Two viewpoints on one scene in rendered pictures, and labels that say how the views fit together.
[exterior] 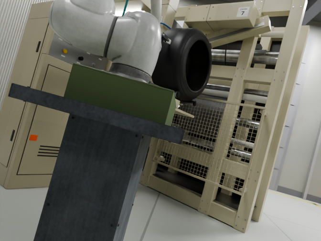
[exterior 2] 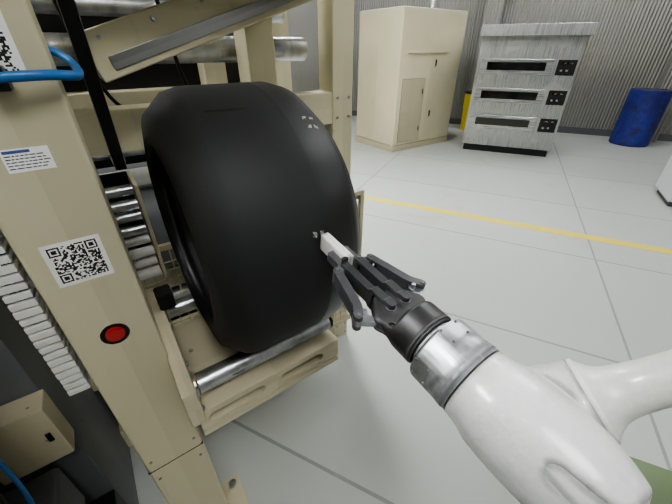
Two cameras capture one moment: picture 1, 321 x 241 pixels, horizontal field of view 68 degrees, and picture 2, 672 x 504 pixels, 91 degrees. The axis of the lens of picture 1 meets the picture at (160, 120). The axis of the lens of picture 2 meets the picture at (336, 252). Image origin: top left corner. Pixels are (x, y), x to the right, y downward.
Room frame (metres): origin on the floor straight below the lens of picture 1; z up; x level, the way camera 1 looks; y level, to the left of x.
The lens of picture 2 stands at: (1.49, 0.52, 1.50)
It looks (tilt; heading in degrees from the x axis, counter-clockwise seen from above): 32 degrees down; 289
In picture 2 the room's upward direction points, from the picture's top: straight up
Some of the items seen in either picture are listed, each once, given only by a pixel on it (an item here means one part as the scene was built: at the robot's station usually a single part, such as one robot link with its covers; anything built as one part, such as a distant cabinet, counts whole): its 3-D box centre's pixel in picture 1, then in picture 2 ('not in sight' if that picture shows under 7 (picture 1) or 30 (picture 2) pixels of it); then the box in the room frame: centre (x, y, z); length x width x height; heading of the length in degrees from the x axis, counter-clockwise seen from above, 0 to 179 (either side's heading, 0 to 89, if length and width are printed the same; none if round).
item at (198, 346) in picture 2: (165, 108); (248, 343); (1.94, -0.01, 0.80); 0.37 x 0.36 x 0.02; 145
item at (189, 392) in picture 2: not in sight; (172, 346); (2.04, 0.13, 0.90); 0.40 x 0.03 x 0.10; 145
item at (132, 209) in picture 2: not in sight; (111, 233); (2.38, -0.05, 1.05); 0.20 x 0.15 x 0.30; 55
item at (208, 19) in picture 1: (220, 19); not in sight; (2.11, -0.29, 1.71); 0.61 x 0.25 x 0.15; 55
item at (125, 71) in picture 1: (133, 80); not in sight; (0.89, 0.13, 0.78); 0.22 x 0.18 x 0.06; 92
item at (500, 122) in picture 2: not in sight; (517, 92); (0.68, -5.99, 0.89); 1.40 x 1.07 x 1.79; 176
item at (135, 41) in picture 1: (137, 42); not in sight; (0.89, 0.16, 0.92); 0.18 x 0.16 x 0.22; 102
